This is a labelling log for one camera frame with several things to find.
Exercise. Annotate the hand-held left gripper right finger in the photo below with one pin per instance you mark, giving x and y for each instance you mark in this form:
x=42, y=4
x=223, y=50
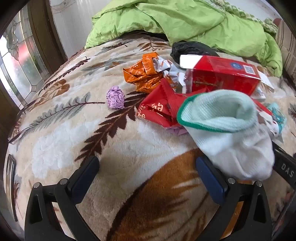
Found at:
x=211, y=183

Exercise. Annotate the teal packet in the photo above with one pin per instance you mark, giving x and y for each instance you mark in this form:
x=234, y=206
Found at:
x=278, y=115

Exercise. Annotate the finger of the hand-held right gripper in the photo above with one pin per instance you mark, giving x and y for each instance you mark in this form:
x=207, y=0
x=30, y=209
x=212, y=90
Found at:
x=285, y=153

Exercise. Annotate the orange foil wrapper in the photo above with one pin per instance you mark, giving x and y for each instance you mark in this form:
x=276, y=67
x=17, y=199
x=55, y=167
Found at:
x=151, y=62
x=141, y=80

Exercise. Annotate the purple paper ball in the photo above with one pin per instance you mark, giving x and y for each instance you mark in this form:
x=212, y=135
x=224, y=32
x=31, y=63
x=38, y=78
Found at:
x=115, y=98

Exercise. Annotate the red snack wrapper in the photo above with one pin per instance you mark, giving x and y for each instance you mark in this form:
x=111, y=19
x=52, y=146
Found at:
x=159, y=99

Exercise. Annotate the leaf patterned blanket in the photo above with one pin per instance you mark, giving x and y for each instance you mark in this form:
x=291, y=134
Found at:
x=69, y=139

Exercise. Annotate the brown wooden window frame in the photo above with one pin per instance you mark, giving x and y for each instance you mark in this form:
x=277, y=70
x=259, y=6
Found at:
x=46, y=30

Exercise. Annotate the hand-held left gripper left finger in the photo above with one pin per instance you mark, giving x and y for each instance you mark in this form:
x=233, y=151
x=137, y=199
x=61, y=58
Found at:
x=85, y=176

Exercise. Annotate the stained glass window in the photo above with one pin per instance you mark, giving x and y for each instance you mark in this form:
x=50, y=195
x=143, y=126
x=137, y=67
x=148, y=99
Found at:
x=20, y=58

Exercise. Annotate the crumpled silver wrapper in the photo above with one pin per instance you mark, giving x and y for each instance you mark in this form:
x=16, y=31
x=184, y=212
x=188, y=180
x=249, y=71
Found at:
x=168, y=69

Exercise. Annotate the white sock with green trim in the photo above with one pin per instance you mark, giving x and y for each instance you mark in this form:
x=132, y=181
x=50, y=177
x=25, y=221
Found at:
x=231, y=143

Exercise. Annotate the pink paper piece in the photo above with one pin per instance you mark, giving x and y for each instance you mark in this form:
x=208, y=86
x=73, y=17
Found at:
x=178, y=131

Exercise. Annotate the green quilt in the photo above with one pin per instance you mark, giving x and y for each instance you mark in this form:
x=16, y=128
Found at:
x=196, y=20

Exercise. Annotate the black plastic bag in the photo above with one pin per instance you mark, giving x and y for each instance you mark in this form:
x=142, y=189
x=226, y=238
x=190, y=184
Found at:
x=185, y=49

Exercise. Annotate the striped beige cushion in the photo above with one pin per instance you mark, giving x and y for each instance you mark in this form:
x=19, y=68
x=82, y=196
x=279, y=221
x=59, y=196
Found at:
x=289, y=46

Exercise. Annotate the red carton box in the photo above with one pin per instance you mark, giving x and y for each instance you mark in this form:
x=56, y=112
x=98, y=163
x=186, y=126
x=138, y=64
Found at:
x=222, y=74

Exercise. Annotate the white red printed packet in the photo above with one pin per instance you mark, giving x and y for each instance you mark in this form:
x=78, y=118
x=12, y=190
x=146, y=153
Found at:
x=266, y=115

